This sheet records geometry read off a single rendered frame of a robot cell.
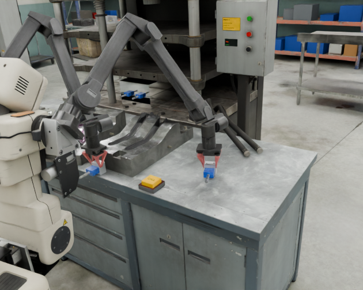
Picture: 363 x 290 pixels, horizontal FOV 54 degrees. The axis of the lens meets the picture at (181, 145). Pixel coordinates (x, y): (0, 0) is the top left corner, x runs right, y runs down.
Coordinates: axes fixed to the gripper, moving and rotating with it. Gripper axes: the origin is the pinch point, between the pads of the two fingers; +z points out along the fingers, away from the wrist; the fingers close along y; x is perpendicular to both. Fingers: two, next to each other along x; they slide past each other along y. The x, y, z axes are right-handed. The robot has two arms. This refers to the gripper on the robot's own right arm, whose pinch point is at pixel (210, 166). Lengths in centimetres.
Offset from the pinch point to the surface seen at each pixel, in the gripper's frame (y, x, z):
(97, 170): 49, 8, 0
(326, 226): -66, -77, 88
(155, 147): 26.8, -9.8, -3.6
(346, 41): -112, -313, 6
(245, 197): -15.8, 15.8, 4.7
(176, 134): 20.5, -25.5, -2.9
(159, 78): 44, -86, -16
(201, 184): 2.3, 8.8, 4.4
